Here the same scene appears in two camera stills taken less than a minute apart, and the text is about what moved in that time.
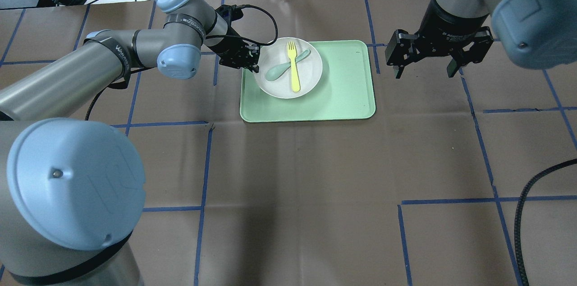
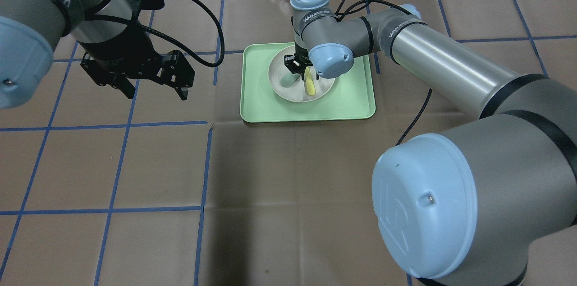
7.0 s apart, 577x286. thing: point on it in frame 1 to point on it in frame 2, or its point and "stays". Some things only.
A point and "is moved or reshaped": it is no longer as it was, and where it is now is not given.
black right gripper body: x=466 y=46 to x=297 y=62
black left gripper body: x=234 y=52 to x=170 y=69
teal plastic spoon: x=274 y=71 to x=288 y=79
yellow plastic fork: x=293 y=51 to x=309 y=83
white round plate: x=309 y=68 is moved or reshaped
